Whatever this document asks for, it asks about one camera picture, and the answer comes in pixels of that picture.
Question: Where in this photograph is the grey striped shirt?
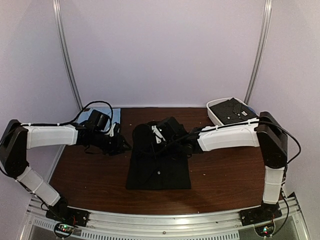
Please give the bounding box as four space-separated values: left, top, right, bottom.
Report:
209 97 258 124

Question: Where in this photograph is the right aluminium frame post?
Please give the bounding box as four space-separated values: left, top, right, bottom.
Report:
244 0 273 104

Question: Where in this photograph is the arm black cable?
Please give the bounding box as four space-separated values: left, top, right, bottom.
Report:
22 100 114 131
189 117 302 166

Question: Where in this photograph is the aluminium frame post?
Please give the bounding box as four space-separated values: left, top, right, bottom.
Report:
244 0 273 104
52 0 83 110

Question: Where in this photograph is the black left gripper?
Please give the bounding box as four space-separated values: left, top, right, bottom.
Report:
92 131 132 157

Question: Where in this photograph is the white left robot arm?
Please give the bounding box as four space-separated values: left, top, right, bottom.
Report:
0 119 131 222

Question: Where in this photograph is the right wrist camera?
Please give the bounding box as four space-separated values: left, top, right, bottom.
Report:
132 116 187 151

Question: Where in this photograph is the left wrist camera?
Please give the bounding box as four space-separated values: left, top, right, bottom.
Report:
85 109 120 137

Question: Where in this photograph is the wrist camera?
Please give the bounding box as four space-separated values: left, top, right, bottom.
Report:
85 109 120 137
132 116 187 151

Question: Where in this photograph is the front aluminium rail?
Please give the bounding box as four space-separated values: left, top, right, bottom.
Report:
17 197 310 240

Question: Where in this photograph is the blue patterned shirt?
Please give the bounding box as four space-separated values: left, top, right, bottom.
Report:
247 106 257 115

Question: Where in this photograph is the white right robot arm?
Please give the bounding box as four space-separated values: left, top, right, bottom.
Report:
139 111 289 221

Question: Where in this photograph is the light blue folded shirt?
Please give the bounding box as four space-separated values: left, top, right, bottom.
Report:
76 106 121 135

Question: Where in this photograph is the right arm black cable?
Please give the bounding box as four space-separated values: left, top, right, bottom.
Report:
189 117 302 166

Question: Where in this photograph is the left aluminium frame post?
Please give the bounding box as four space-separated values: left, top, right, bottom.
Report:
52 0 83 110

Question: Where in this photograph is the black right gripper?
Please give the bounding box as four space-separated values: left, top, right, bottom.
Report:
147 138 181 160

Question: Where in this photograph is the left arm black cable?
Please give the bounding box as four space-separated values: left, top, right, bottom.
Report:
22 100 114 131

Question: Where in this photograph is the black long sleeve shirt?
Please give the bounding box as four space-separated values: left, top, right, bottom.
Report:
124 116 192 191

